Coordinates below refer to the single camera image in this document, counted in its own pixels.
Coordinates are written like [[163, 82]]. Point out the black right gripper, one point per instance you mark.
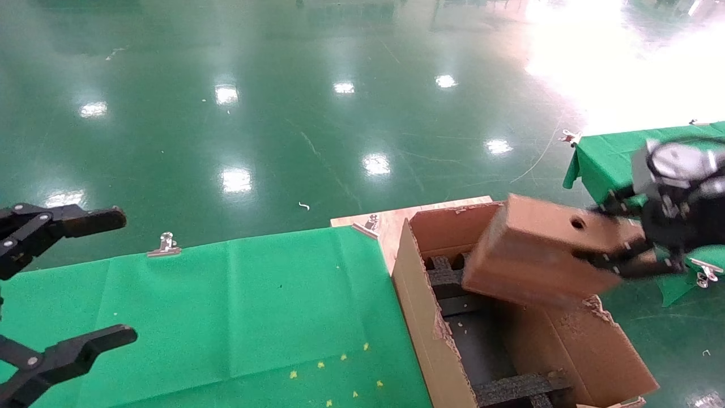
[[685, 226]]

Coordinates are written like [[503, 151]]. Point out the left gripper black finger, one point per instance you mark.
[[62, 220], [73, 354]]

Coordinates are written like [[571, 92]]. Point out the small brown cardboard box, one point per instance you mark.
[[527, 255]]

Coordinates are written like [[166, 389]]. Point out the large open cardboard carton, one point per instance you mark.
[[419, 317]]

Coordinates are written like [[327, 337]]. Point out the plain green tablecloth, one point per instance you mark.
[[600, 164]]

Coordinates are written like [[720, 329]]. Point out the green cloth with yellow marks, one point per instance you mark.
[[226, 317]]

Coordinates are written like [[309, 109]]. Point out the black foam insert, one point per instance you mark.
[[521, 388], [447, 277]]

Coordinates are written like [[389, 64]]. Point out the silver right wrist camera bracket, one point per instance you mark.
[[674, 164]]

